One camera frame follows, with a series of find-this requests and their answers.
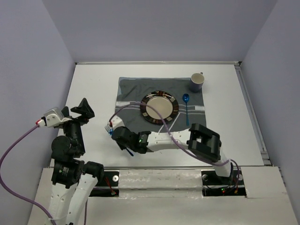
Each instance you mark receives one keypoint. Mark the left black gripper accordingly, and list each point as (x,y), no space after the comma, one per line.
(85,108)

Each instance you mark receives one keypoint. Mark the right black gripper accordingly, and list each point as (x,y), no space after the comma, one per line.
(121,145)

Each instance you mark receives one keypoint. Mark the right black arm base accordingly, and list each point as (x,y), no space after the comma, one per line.
(214,186)

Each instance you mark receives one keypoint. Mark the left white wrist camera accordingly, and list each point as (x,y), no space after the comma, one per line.
(52,118)

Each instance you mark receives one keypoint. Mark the dark rimmed dinner plate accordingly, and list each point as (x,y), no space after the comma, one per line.
(165,103)

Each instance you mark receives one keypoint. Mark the purple white cup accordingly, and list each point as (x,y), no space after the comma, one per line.
(196,82)

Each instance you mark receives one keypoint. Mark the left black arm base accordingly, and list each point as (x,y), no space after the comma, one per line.
(108,186)

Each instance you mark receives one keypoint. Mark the blue metal spoon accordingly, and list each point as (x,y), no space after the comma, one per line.
(185,98)

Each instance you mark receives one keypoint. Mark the blue metal fork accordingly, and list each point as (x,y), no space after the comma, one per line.
(130,152)

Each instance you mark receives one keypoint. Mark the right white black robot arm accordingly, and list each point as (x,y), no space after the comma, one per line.
(201,142)

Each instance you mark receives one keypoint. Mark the grey striped cloth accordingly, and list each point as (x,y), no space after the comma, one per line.
(131,91)

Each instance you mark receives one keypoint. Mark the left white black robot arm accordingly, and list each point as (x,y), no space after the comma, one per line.
(72,179)

